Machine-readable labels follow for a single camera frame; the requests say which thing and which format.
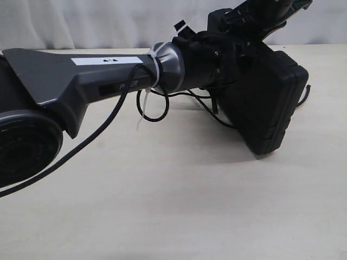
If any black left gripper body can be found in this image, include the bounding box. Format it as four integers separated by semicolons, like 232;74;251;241
172;31;242;89

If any black plastic case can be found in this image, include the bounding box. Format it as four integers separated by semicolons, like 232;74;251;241
207;8;309;156

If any white zip tie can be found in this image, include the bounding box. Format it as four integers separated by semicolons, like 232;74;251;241
135;40;185;129

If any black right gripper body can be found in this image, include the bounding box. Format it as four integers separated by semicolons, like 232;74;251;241
222;0;313;41

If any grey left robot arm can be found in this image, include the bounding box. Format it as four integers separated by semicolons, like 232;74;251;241
1;31;239;187

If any white curtain backdrop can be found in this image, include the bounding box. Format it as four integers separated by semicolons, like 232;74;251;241
1;1;346;49

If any black thin camera cable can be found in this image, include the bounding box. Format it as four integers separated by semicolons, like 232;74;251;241
0;64;217;198

